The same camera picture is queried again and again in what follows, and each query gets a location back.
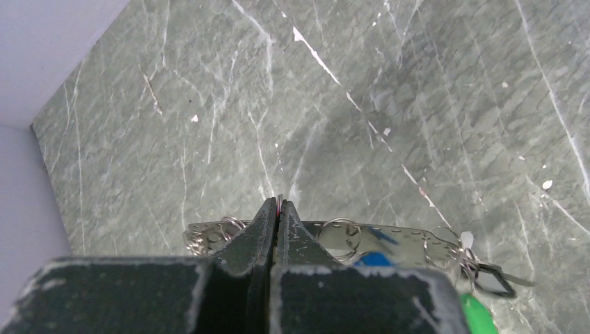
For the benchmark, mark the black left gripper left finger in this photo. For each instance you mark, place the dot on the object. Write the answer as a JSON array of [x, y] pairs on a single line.
[[224, 293]]

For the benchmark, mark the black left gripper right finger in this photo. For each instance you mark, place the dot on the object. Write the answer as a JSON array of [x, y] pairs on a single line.
[[363, 300]]

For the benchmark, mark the green key tag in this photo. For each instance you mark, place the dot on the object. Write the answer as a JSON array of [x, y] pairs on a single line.
[[478, 317]]

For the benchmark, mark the blue key tag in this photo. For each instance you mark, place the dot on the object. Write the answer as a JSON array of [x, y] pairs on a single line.
[[377, 258]]

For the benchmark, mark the metal key organizer plate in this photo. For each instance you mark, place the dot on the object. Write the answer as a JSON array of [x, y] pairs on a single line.
[[277, 235]]

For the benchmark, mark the black key tag white label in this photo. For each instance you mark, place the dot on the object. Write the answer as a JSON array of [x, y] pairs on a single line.
[[492, 280]]

